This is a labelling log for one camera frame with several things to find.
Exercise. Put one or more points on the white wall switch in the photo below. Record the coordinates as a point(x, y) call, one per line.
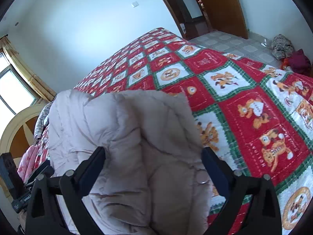
point(135, 4)

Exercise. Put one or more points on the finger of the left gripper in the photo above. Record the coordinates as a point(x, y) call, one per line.
point(45, 168)

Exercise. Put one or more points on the light pink puffer jacket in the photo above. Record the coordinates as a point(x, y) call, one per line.
point(153, 180)

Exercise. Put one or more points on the folded pink blanket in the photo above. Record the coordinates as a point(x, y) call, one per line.
point(27, 163)

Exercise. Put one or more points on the dark wooden door frame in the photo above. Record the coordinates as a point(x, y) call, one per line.
point(190, 17)

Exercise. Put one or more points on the red patterned bed quilt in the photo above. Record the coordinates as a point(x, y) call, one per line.
point(256, 118)

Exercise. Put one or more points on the brown wooden door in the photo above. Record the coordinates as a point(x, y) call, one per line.
point(226, 16)

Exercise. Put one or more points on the clothes pile on floor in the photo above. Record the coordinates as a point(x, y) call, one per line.
point(282, 49)

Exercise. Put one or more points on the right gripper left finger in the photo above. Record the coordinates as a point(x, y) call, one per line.
point(43, 213)

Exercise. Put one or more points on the striped grey pillow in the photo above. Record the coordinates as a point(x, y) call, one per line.
point(41, 122)

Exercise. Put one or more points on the right beige curtain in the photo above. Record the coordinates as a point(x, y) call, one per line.
point(32, 79)

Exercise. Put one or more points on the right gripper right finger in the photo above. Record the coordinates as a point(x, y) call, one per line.
point(263, 215)

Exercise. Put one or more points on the cream and wood headboard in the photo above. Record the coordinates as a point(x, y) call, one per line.
point(18, 135)

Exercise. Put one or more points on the window with frame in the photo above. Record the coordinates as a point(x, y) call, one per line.
point(16, 94)

